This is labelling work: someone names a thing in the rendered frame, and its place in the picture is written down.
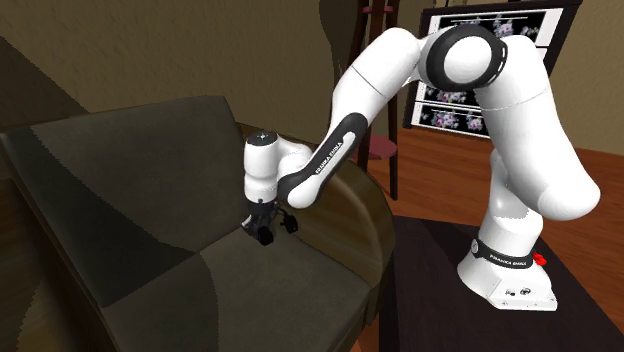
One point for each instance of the dark robot stand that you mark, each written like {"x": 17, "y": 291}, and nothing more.
{"x": 429, "y": 302}

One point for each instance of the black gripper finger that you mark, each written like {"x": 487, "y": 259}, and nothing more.
{"x": 266, "y": 236}
{"x": 291, "y": 224}

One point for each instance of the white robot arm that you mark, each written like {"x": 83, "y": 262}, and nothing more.
{"x": 526, "y": 146}

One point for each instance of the dark wooden coat stand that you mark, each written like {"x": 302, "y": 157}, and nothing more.
{"x": 392, "y": 161}

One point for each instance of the dark olive sofa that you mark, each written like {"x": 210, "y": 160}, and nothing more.
{"x": 146, "y": 195}

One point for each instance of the framed flower wall picture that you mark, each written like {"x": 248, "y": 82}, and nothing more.
{"x": 531, "y": 22}

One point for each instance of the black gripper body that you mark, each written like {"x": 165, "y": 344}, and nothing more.
{"x": 261, "y": 210}

